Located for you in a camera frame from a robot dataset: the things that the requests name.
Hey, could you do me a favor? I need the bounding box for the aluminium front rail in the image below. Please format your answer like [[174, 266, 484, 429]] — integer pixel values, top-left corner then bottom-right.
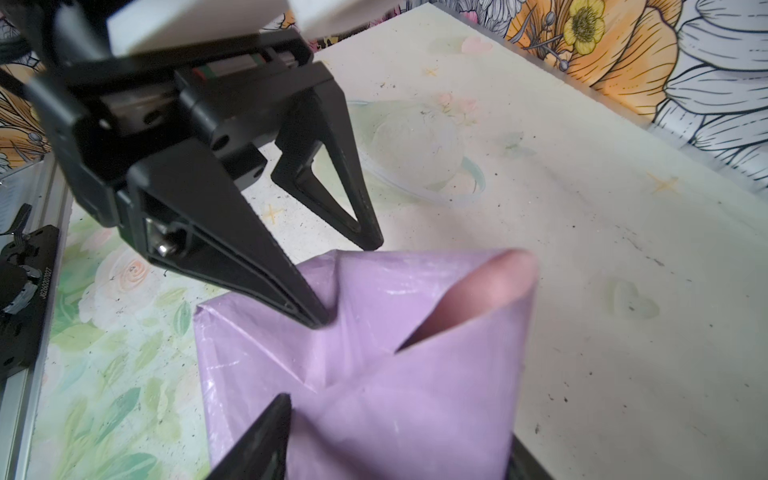
[[1, 155, 69, 479]]

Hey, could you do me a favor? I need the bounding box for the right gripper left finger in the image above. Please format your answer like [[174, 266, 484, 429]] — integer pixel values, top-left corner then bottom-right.
[[207, 393, 292, 480]]

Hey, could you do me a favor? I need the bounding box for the pink wrapping paper sheet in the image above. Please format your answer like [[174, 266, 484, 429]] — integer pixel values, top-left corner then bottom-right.
[[194, 249, 539, 479]]

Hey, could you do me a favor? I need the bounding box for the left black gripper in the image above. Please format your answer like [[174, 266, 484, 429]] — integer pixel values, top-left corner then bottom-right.
[[1, 1, 336, 329]]

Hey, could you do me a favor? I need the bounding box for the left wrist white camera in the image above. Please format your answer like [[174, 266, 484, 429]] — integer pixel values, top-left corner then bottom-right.
[[107, 0, 397, 57]]

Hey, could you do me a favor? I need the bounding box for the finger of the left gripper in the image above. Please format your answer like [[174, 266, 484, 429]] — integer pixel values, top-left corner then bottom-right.
[[271, 80, 384, 251]]

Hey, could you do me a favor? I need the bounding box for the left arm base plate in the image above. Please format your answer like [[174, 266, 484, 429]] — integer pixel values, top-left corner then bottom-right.
[[0, 203, 59, 380]]

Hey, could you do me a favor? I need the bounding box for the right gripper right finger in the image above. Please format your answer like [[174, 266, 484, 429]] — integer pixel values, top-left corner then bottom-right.
[[508, 436, 552, 480]]

